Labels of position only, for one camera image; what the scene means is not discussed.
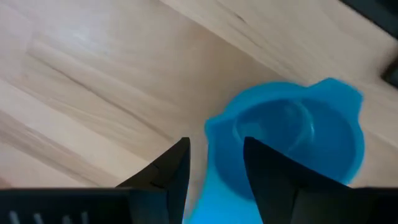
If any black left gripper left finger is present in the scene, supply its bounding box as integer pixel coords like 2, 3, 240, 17
116, 136, 192, 224

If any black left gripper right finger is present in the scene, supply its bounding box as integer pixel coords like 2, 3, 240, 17
243, 136, 358, 224

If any large light blue measuring cup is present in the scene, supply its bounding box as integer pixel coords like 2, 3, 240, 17
183, 77, 366, 224

